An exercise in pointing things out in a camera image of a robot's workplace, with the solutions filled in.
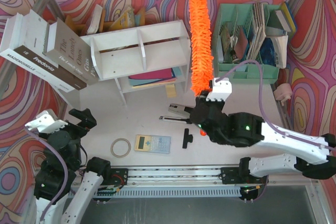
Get clear tape roll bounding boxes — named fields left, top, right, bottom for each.
left=110, top=138, right=131, bottom=158

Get black clip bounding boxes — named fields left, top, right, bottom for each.
left=182, top=128, right=193, bottom=149

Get orange microfiber duster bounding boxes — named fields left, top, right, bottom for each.
left=188, top=0, right=213, bottom=96

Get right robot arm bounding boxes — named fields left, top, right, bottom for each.
left=190, top=92, right=335, bottom=180

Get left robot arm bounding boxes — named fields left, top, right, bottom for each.
left=25, top=109, right=111, bottom=223

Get white wooden bookshelf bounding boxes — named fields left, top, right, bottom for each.
left=82, top=20, right=191, bottom=103

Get white side shelf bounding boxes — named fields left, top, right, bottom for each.
left=52, top=85, right=81, bottom=110

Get pink pig figurine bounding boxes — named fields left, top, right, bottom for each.
left=274, top=83, right=292, bottom=106

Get black silver stapler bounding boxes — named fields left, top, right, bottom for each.
left=168, top=103, right=194, bottom=119

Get beige blue calculator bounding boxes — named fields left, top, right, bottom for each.
left=134, top=135, right=171, bottom=154

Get yellow sticky notes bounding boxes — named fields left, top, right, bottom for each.
left=165, top=84, right=176, bottom=98

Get grey book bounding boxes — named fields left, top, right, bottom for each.
left=46, top=18, right=99, bottom=85

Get stack of coloured paper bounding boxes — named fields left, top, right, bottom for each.
left=128, top=67, right=182, bottom=88

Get mint green desk organizer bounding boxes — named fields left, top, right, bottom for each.
left=212, top=4, right=280, bottom=84

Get brown book Fredonia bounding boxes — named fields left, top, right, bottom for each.
left=14, top=10, right=87, bottom=92

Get books behind shelf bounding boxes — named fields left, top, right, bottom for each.
left=65, top=5, right=145, bottom=36

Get white book Mademoiselle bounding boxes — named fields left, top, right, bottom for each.
left=1, top=10, right=82, bottom=92

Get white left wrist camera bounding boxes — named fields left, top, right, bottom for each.
left=25, top=109, right=68, bottom=134

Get aluminium mounting rail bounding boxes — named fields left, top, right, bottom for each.
left=31, top=166, right=320, bottom=188

